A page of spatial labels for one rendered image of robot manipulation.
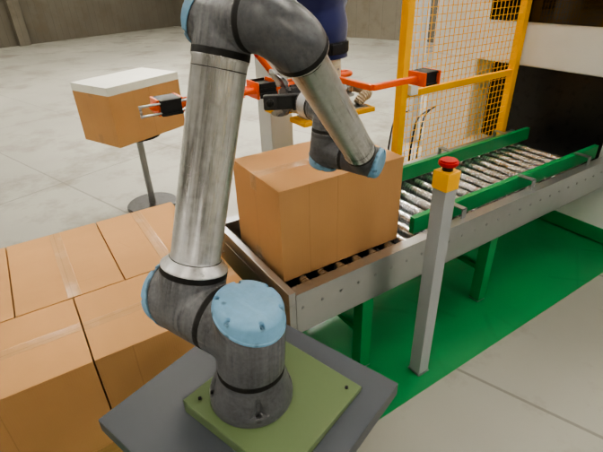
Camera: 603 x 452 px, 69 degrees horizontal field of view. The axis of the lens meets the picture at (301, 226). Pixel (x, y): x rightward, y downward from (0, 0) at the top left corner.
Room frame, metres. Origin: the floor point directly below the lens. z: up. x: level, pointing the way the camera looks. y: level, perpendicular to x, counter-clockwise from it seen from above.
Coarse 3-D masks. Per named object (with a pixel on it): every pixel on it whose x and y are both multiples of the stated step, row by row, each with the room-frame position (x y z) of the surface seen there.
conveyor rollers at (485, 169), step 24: (456, 168) 2.56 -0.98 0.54; (480, 168) 2.53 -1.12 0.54; (504, 168) 2.50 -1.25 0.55; (528, 168) 2.54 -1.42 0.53; (408, 192) 2.29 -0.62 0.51; (432, 192) 2.25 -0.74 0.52; (456, 192) 2.22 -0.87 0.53; (408, 216) 1.93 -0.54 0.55; (456, 216) 1.92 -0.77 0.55; (240, 240) 1.75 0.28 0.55; (336, 264) 1.54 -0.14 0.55
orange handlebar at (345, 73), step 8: (344, 72) 1.80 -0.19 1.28; (352, 72) 1.82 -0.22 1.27; (288, 80) 1.70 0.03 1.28; (344, 80) 1.68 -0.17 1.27; (352, 80) 1.65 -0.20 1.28; (392, 80) 1.62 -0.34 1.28; (400, 80) 1.63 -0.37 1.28; (408, 80) 1.65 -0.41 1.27; (416, 80) 1.67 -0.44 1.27; (248, 88) 1.61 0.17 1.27; (360, 88) 1.61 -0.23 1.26; (368, 88) 1.57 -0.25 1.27; (376, 88) 1.56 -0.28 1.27; (384, 88) 1.59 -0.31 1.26; (184, 104) 1.43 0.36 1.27
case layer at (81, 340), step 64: (0, 256) 1.69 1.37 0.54; (64, 256) 1.67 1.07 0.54; (128, 256) 1.65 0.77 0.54; (0, 320) 1.25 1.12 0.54; (64, 320) 1.24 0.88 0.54; (128, 320) 1.23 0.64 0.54; (0, 384) 0.96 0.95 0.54; (64, 384) 0.99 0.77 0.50; (128, 384) 1.08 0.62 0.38; (0, 448) 0.87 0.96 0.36; (64, 448) 0.95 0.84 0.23
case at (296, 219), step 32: (256, 160) 1.74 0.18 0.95; (288, 160) 1.73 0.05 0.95; (256, 192) 1.58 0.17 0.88; (288, 192) 1.44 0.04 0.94; (320, 192) 1.51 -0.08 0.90; (352, 192) 1.59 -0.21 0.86; (384, 192) 1.68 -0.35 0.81; (256, 224) 1.60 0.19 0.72; (288, 224) 1.44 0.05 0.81; (320, 224) 1.51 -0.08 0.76; (352, 224) 1.59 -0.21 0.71; (384, 224) 1.69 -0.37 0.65; (288, 256) 1.43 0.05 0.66; (320, 256) 1.51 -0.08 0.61
